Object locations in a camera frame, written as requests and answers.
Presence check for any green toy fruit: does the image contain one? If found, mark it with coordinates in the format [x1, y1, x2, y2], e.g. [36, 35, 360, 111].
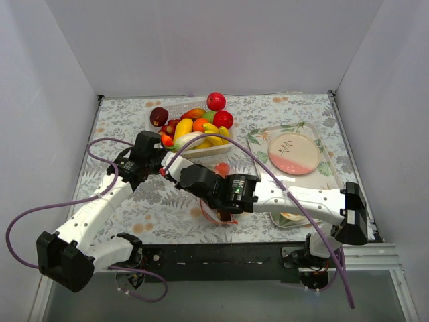
[202, 111, 216, 123]

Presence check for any small orange toy tangerine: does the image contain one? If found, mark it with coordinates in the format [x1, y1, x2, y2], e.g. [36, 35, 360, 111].
[192, 118, 210, 133]

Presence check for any floral rectangular tray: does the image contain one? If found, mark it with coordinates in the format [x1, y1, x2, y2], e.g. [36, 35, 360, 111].
[247, 121, 346, 229]

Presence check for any red toy apple top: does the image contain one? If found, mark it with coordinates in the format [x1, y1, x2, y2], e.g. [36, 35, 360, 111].
[206, 92, 227, 111]

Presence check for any red toy cherry cluster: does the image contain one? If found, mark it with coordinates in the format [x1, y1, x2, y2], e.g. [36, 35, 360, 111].
[160, 119, 180, 136]

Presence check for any red toy apple right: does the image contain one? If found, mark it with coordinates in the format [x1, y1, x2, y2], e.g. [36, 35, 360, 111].
[213, 110, 234, 129]

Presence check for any orange green toy mango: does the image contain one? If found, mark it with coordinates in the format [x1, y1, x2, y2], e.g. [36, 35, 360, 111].
[180, 108, 206, 120]

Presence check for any dark red toy apple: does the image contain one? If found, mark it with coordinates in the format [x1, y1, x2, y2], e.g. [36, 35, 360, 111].
[149, 107, 169, 127]

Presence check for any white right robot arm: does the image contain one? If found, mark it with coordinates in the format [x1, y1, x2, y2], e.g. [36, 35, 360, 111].
[170, 164, 368, 267]

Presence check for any yellow toy banana bunch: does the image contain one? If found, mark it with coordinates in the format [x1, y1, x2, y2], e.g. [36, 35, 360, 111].
[195, 122, 232, 150]

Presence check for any white toy radish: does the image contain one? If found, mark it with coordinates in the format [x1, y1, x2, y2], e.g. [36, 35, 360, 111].
[174, 131, 205, 151]

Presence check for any red toy apple back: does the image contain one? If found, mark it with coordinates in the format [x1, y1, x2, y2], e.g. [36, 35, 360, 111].
[214, 162, 230, 178]

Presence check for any pink and cream plate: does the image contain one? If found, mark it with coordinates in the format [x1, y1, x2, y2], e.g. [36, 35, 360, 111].
[268, 133, 321, 176]

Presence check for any yellow toy mango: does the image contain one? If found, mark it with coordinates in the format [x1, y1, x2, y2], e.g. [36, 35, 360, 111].
[173, 118, 193, 142]

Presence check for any clear zip top bag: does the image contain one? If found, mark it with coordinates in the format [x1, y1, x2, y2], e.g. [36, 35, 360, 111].
[200, 162, 238, 225]

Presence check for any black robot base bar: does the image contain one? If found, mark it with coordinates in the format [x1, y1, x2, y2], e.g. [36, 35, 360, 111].
[133, 241, 334, 290]

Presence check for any white plastic fruit basket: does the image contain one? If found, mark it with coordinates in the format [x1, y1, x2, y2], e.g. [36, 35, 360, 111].
[145, 98, 233, 159]

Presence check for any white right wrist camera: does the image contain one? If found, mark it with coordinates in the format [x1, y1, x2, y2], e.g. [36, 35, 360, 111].
[159, 152, 194, 183]

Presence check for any dark purple toy plum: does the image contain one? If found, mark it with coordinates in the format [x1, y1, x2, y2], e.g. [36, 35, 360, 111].
[217, 211, 231, 223]

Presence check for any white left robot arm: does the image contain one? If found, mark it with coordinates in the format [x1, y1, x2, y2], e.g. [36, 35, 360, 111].
[36, 131, 166, 292]

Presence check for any small floral bowl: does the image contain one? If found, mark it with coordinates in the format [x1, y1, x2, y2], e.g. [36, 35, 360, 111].
[280, 213, 305, 221]

